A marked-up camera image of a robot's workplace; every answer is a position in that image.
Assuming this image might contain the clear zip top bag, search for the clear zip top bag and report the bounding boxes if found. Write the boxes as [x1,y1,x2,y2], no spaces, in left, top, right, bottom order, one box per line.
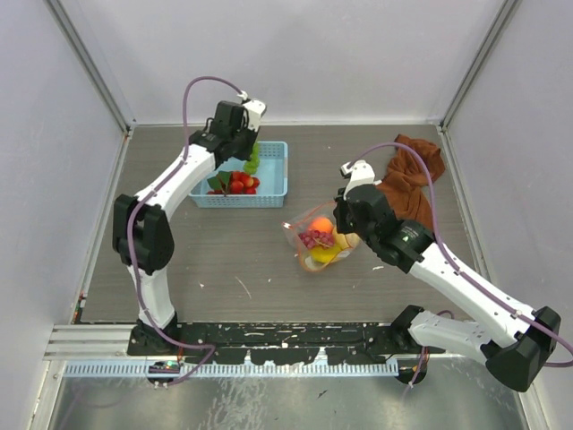
[282,202,361,272]

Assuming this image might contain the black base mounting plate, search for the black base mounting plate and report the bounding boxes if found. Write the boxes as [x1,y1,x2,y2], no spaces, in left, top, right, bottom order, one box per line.
[168,322,422,366]

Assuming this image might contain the purple grape bunch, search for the purple grape bunch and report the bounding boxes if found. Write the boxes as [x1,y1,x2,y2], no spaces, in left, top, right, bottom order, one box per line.
[298,230,335,249]

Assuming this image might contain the green grape bunch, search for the green grape bunch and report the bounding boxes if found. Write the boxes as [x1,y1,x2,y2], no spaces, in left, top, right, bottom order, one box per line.
[243,142,260,175]

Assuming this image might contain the aluminium frame post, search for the aluminium frame post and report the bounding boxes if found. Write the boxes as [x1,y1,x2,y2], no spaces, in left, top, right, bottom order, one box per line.
[44,1,137,133]
[439,0,521,132]

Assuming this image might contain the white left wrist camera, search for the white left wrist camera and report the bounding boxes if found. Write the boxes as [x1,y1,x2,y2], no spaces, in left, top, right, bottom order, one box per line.
[242,99,267,133]

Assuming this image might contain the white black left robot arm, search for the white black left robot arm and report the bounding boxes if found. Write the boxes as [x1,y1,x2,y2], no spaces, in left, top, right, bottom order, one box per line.
[112,97,267,355]

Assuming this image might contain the yellow star fruit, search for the yellow star fruit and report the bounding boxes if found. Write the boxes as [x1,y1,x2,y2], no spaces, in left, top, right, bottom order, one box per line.
[310,245,342,264]

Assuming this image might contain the orange peach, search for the orange peach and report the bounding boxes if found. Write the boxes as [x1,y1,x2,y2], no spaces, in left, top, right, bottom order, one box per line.
[307,217,334,234]

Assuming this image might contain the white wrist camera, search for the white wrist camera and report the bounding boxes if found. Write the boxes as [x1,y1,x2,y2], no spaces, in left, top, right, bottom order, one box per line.
[242,99,267,133]
[340,159,375,196]

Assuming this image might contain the brown cloth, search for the brown cloth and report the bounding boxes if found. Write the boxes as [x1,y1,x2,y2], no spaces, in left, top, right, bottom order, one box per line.
[377,134,446,231]

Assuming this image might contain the light blue plastic basket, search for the light blue plastic basket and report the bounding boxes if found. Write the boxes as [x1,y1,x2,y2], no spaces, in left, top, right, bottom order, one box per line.
[189,141,288,209]

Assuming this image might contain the left aluminium frame post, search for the left aluminium frame post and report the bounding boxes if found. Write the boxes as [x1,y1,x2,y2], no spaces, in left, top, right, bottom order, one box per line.
[44,1,137,133]

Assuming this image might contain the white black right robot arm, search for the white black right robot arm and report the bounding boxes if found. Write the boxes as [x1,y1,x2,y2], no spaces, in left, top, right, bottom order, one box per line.
[334,184,561,392]

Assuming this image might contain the red strawberry cluster with leaves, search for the red strawberry cluster with leaves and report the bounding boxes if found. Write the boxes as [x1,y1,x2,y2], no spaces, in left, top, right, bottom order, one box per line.
[207,170,260,195]

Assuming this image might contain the slotted cable duct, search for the slotted cable duct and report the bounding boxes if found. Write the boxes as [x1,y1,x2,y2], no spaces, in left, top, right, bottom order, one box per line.
[63,358,398,378]

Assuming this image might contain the right aluminium frame post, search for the right aluminium frame post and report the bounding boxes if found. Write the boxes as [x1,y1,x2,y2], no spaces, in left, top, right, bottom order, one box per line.
[439,0,521,132]

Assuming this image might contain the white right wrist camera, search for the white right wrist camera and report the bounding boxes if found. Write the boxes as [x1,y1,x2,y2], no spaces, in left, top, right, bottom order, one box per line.
[340,159,375,196]

